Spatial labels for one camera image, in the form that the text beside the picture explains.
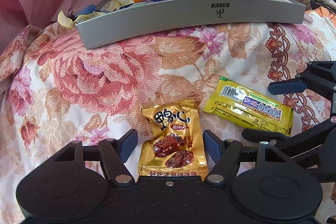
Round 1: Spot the gold date snack packet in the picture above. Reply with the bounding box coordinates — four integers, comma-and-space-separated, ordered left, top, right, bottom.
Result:
138, 100, 209, 178

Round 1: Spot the yellow wafer packet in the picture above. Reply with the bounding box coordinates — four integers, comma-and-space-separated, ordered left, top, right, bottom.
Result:
203, 76, 293, 136

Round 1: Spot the orange cloth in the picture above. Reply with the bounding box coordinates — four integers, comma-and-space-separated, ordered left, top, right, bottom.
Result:
305, 7, 336, 26

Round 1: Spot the floral bed sheet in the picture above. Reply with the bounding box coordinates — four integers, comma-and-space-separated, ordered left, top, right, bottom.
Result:
1, 12, 335, 223

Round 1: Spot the grey cardboard box tray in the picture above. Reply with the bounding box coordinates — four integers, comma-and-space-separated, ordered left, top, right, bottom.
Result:
76, 0, 305, 49

